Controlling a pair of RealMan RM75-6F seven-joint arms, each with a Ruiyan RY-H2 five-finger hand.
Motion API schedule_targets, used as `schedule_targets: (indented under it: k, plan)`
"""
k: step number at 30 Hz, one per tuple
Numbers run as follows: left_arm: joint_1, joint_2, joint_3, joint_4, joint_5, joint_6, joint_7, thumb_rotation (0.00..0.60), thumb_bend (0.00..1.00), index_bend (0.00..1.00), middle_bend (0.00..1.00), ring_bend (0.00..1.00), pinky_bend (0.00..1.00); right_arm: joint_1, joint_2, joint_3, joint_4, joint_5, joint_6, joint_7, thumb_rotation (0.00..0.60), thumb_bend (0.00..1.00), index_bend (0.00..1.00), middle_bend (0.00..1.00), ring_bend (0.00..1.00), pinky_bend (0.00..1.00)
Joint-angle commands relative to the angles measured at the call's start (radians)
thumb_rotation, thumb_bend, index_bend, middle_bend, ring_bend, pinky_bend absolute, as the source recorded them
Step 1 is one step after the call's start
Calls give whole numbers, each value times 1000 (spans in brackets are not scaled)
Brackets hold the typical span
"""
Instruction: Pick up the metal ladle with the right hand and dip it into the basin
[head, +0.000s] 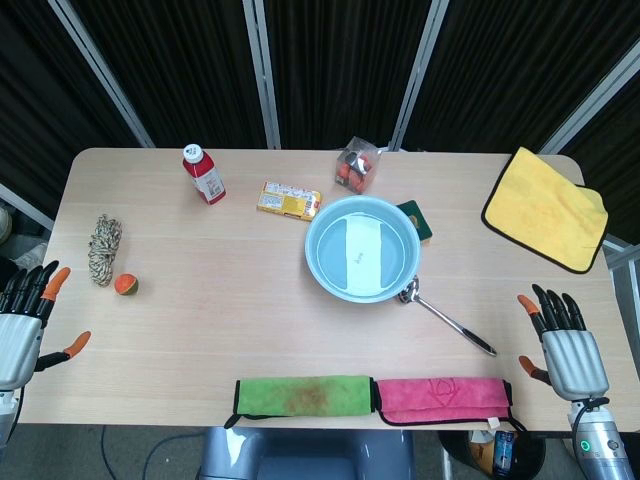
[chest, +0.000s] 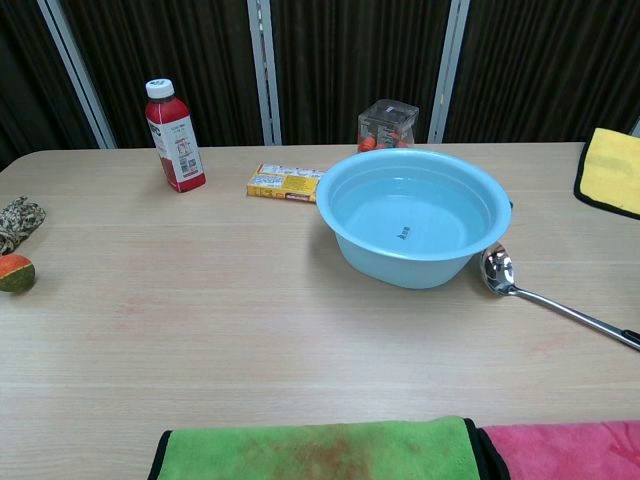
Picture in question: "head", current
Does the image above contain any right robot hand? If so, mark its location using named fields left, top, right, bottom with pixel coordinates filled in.
left=516, top=283, right=611, bottom=401

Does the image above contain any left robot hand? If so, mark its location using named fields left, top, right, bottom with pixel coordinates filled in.
left=0, top=259, right=93, bottom=392

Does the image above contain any metal ladle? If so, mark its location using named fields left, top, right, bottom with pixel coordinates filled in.
left=398, top=276, right=499, bottom=358

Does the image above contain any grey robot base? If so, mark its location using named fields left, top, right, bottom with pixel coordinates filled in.
left=199, top=427, right=416, bottom=480

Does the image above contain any light blue bowl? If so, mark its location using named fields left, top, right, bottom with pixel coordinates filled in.
left=304, top=195, right=423, bottom=305

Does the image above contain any blue bottle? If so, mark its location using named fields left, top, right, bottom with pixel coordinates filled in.
left=492, top=430, right=516, bottom=476

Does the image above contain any orange green ball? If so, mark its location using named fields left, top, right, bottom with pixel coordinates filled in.
left=113, top=273, right=141, bottom=297

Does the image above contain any pink folded towel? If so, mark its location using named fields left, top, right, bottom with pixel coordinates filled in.
left=373, top=377, right=529, bottom=434

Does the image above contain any black waste bin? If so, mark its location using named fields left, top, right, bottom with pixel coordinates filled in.
left=438, top=429, right=547, bottom=480

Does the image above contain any yellow cloth black trim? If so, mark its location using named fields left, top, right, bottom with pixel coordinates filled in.
left=480, top=146, right=610, bottom=275

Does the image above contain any green yellow sponge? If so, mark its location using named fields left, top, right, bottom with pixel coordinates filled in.
left=395, top=199, right=435, bottom=248

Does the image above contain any red drink bottle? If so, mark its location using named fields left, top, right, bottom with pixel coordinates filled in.
left=181, top=143, right=227, bottom=206

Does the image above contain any green folded towel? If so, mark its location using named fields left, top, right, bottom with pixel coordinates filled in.
left=223, top=374, right=377, bottom=430

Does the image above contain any clear plastic box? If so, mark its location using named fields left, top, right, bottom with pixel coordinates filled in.
left=333, top=135, right=385, bottom=195

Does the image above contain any yellow snack box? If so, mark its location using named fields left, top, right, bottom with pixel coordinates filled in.
left=256, top=180, right=323, bottom=222

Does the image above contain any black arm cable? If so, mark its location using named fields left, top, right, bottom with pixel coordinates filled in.
left=571, top=397, right=612, bottom=444

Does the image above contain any braided rope bundle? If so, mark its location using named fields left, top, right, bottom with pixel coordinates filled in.
left=87, top=214, right=124, bottom=288

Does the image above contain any black floor cable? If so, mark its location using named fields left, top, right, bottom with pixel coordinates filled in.
left=152, top=430, right=204, bottom=480

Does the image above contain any grey metal partition post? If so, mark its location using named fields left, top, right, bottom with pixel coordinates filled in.
left=242, top=0, right=282, bottom=150
left=541, top=47, right=640, bottom=155
left=388, top=0, right=450, bottom=152
left=48, top=0, right=155, bottom=149

